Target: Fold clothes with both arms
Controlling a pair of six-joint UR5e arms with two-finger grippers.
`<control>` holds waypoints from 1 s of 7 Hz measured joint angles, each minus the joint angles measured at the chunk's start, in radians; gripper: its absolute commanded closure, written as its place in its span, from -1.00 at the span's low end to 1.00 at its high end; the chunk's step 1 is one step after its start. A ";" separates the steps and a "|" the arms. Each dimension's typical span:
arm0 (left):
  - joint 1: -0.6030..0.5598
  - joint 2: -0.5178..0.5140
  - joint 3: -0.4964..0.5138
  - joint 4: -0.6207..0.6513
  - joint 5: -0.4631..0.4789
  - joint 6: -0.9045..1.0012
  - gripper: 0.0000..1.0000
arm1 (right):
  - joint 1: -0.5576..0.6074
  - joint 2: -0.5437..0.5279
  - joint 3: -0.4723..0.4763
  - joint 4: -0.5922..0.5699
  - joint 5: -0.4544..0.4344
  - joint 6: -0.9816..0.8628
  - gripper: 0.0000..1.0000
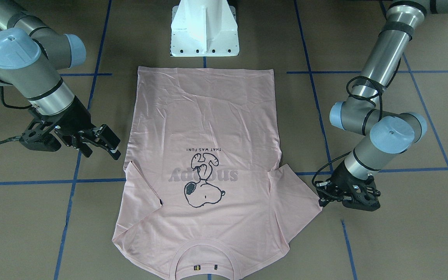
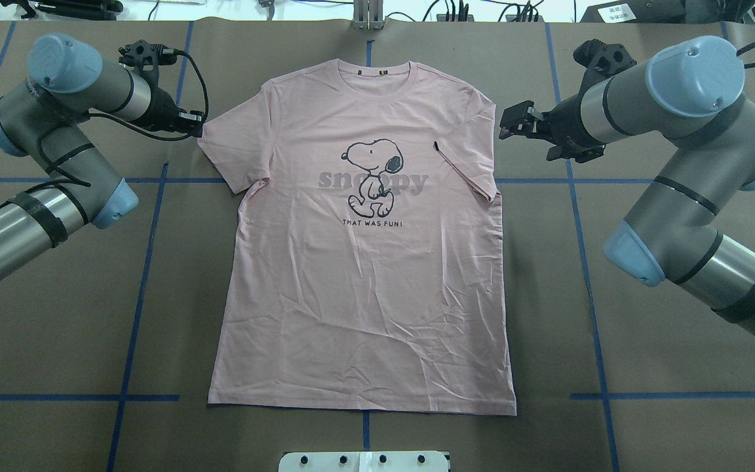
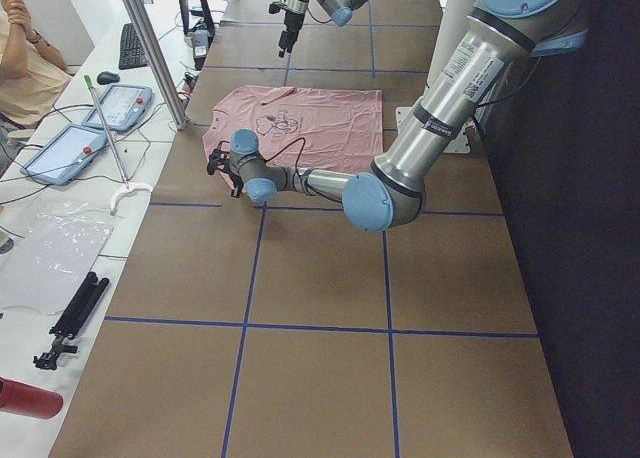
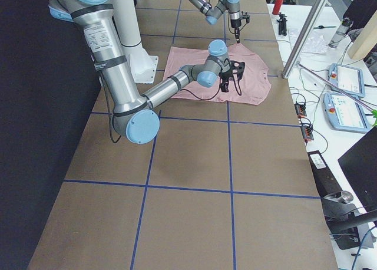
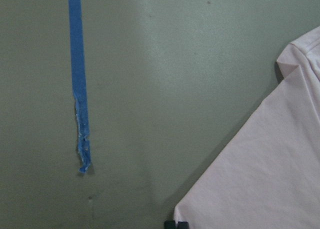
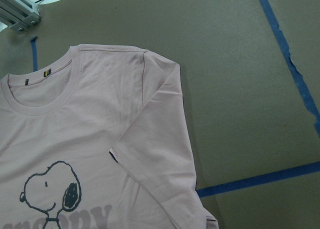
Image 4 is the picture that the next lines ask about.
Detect clear plastic bag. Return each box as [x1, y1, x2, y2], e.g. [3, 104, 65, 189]
[287, 28, 328, 54]

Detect red bottle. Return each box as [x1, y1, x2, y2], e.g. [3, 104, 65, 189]
[272, 0, 284, 15]

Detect upper teach pendant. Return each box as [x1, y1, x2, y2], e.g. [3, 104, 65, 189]
[328, 63, 365, 98]

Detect black folded tripod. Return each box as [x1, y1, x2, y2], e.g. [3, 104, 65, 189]
[277, 13, 287, 36]

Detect orange black connector block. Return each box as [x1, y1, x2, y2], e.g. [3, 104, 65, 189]
[294, 103, 307, 118]

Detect aluminium frame post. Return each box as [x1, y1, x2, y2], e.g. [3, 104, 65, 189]
[282, 0, 328, 79]

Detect black monitor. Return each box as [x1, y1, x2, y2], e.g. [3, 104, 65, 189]
[338, 127, 377, 211]

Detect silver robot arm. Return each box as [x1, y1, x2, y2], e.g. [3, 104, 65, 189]
[188, 0, 250, 44]
[49, 0, 233, 144]

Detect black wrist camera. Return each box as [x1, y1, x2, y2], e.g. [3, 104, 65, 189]
[240, 11, 250, 24]
[231, 60, 246, 80]

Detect brown table mat blue grid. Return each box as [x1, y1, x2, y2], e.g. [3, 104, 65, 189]
[28, 0, 338, 269]

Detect black box with label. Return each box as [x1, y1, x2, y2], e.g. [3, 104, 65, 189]
[307, 150, 342, 197]

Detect metal reacher stick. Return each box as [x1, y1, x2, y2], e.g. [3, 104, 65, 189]
[297, 63, 376, 118]

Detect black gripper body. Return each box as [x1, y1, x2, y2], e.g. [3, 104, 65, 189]
[230, 19, 241, 36]
[220, 64, 234, 88]

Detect pink Snoopy t-shirt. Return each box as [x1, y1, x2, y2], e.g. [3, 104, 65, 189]
[163, 44, 271, 105]

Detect lower teach pendant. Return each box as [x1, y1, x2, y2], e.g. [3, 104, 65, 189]
[323, 93, 371, 133]

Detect clear water bottle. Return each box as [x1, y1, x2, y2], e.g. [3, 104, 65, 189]
[328, 17, 353, 48]

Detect teach pendant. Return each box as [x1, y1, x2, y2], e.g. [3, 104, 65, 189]
[328, 63, 365, 98]
[323, 93, 371, 133]

